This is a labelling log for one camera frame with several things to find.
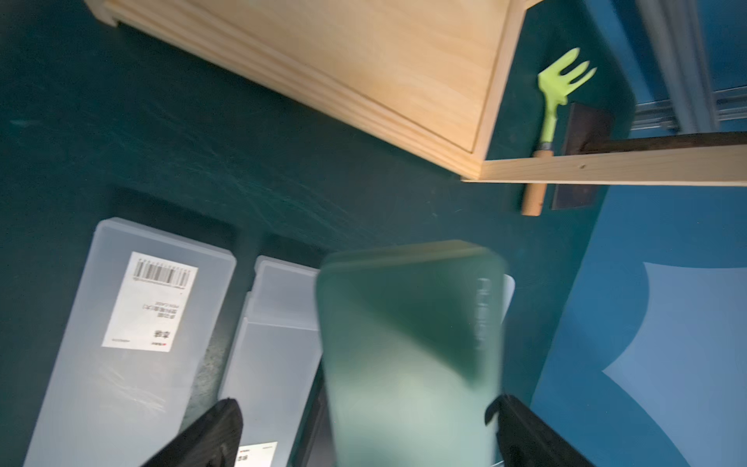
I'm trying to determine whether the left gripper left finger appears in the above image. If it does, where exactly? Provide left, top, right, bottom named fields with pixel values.
left=143, top=398, right=243, bottom=467

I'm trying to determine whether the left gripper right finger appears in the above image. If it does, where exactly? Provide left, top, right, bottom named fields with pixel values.
left=484, top=395, right=593, bottom=467

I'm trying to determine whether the frosted case with barcode label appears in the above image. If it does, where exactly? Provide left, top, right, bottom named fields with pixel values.
left=219, top=256, right=322, bottom=466

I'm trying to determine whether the frosted case with cap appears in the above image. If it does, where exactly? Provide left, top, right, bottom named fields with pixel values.
left=25, top=218, right=237, bottom=466

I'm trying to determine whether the dark green pencil case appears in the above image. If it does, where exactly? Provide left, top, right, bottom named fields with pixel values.
left=315, top=241, right=508, bottom=466

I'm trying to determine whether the teal translucent pencil case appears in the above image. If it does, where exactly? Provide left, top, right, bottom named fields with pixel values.
left=502, top=274, right=516, bottom=320

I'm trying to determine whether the wooden two-tier shelf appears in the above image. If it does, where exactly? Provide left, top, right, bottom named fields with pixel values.
left=89, top=1, right=746, bottom=187

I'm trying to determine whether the green toy rake wooden handle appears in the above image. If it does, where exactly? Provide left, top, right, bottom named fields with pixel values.
left=521, top=48, right=596, bottom=217

